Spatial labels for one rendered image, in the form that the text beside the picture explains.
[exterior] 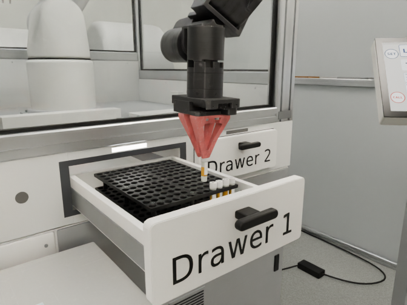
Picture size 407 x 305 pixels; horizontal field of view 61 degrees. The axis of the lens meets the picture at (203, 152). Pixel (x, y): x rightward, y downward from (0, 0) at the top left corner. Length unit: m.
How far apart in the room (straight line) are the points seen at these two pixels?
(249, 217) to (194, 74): 0.22
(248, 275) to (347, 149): 1.29
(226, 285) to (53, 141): 0.66
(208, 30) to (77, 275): 0.45
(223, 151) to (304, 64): 1.56
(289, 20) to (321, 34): 1.26
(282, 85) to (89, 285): 0.73
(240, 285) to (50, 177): 0.68
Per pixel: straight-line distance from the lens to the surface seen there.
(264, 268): 1.19
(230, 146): 0.89
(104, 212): 0.58
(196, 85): 0.53
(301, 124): 2.39
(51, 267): 0.69
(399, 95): 1.21
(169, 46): 0.59
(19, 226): 0.72
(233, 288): 1.12
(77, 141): 0.70
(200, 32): 0.53
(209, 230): 0.46
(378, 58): 1.28
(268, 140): 1.00
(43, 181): 0.70
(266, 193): 0.52
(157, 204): 0.54
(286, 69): 1.05
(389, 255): 2.30
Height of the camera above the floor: 1.10
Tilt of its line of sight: 14 degrees down
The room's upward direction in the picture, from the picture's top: straight up
